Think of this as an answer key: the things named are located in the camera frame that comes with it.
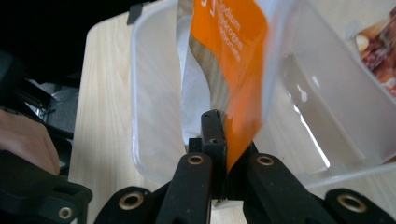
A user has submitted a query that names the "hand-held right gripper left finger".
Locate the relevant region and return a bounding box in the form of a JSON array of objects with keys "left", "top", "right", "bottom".
[{"left": 188, "top": 109, "right": 228, "bottom": 200}]

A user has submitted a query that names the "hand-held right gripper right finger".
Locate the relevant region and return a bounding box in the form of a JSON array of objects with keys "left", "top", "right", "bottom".
[{"left": 226, "top": 142, "right": 260, "bottom": 200}]

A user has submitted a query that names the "white and orange powder packet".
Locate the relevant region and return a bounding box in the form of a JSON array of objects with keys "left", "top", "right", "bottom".
[{"left": 176, "top": 0, "right": 295, "bottom": 174}]

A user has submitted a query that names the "clear plastic container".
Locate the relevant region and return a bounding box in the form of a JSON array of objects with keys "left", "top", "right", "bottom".
[{"left": 130, "top": 0, "right": 396, "bottom": 190}]

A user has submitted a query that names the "green and red seasoning packet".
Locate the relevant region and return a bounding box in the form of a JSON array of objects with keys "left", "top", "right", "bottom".
[{"left": 354, "top": 6, "right": 396, "bottom": 99}]

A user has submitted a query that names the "black tape strip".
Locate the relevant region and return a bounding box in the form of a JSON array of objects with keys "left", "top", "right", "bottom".
[{"left": 126, "top": 2, "right": 144, "bottom": 26}]

